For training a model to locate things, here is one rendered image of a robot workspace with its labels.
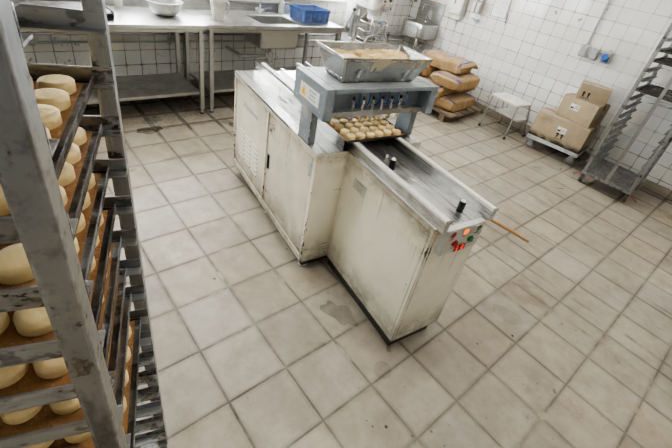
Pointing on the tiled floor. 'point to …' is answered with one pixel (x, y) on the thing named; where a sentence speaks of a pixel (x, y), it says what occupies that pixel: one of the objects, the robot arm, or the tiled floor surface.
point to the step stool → (510, 110)
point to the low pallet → (455, 113)
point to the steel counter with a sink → (283, 30)
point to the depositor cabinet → (289, 167)
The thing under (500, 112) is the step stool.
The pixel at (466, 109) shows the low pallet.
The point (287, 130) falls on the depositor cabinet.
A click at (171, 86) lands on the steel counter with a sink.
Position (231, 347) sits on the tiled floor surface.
